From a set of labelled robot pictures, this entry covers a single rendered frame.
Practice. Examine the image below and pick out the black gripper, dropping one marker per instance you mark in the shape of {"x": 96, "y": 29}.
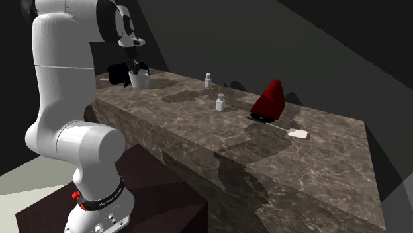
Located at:
{"x": 131, "y": 55}

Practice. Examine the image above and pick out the dark robot stand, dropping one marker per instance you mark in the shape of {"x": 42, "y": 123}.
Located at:
{"x": 155, "y": 193}

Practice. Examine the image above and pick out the red cone-shaped object black base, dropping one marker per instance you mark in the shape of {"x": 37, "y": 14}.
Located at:
{"x": 270, "y": 101}

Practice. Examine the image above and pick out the black rounded object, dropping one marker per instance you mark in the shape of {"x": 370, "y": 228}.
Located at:
{"x": 117, "y": 73}

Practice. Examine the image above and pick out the white mug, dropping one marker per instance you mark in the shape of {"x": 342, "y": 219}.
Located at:
{"x": 139, "y": 80}

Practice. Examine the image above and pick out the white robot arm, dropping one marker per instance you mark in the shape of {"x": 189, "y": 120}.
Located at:
{"x": 61, "y": 96}

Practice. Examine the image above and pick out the small white bottle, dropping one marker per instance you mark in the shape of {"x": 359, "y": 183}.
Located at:
{"x": 220, "y": 104}
{"x": 207, "y": 80}

